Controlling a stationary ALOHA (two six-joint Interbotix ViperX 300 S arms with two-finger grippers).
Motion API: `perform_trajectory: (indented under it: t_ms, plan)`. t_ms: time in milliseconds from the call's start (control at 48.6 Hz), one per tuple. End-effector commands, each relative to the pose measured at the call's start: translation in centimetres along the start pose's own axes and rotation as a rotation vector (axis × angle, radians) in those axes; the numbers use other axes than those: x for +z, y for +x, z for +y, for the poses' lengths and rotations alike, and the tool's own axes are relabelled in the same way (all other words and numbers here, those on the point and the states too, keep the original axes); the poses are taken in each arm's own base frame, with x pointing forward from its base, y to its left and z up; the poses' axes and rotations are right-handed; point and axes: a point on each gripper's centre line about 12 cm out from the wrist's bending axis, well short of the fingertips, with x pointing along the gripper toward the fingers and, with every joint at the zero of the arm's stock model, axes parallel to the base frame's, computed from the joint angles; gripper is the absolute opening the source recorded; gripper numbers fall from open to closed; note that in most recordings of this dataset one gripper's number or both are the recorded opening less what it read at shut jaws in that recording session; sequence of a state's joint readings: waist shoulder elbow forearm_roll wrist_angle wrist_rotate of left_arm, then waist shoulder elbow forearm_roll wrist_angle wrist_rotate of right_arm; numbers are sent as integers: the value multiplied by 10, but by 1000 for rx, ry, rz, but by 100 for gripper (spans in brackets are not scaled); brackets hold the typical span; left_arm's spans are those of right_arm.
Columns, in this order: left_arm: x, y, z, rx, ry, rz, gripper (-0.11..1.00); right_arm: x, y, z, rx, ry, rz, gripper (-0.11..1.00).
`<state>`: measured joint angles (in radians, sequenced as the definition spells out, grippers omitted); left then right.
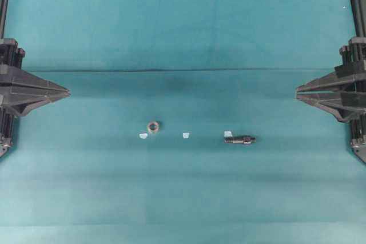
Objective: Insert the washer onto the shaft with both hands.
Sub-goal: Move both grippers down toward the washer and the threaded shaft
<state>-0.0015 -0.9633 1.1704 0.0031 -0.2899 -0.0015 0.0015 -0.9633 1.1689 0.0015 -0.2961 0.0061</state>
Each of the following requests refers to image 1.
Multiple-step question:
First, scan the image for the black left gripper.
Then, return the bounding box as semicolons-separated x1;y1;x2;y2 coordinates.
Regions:
1;39;70;157

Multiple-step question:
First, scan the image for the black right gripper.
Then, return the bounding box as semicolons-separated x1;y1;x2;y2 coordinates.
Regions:
296;37;365;155

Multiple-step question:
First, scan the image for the black threaded shaft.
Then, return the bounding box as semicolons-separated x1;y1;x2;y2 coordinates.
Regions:
224;135;256;145

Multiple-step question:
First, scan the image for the silver metal washer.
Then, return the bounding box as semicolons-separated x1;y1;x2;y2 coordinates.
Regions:
146;121;160;134

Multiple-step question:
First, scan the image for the left pale tape marker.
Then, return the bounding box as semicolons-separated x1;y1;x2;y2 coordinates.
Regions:
139;133;148;139

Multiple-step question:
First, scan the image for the right pale tape marker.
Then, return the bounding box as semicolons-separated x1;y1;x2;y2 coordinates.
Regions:
224;131;233;137

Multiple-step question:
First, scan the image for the teal table cloth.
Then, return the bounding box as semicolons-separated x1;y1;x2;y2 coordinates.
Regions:
1;0;365;243

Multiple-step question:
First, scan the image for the right black frame rail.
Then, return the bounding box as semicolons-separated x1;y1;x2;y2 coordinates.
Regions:
351;0;365;37

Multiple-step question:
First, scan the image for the black frame rail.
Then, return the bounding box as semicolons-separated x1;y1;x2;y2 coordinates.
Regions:
351;0;365;37
0;0;8;39

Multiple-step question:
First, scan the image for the left black frame rail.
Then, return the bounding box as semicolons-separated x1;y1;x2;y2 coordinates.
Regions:
0;0;8;39

